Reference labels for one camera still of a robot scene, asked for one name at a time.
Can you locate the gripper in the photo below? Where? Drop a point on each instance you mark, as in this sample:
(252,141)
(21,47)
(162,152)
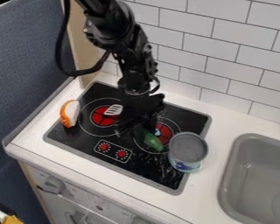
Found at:
(144,105)

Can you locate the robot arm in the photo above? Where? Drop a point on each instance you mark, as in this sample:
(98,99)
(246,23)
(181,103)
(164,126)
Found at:
(115,32)

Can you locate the green toy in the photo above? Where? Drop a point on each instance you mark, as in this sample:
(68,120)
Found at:
(153,141)

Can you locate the toy stove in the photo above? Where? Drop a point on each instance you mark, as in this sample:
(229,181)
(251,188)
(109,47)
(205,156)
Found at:
(107,145)

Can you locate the orange and white toy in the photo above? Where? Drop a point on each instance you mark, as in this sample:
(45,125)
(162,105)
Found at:
(70,113)

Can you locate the grey can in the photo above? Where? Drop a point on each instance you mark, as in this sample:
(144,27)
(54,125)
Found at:
(187,152)

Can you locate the wooden board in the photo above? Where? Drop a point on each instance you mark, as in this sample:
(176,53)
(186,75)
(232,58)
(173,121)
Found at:
(84,52)

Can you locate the toy sink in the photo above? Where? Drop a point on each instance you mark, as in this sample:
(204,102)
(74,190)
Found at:
(259,183)

